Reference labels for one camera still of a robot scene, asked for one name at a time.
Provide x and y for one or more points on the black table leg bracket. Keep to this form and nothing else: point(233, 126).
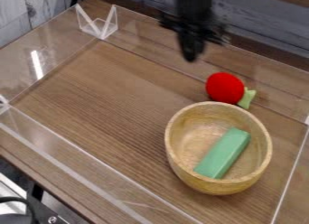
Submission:
point(45, 216)

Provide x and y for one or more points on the clear acrylic corner bracket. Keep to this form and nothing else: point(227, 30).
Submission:
point(97, 27)

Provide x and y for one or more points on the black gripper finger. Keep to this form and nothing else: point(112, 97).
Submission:
point(200, 43)
point(188, 46)

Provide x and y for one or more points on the clear acrylic tray enclosure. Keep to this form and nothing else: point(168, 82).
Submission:
point(84, 108)

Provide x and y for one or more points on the wooden bowl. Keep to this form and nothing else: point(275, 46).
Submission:
point(194, 129)

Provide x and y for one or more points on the green rectangular block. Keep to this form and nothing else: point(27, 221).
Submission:
point(223, 154)

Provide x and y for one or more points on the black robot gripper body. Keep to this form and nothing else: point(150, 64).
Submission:
point(194, 22)

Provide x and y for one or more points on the red plush strawberry toy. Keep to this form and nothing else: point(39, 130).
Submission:
point(225, 88)

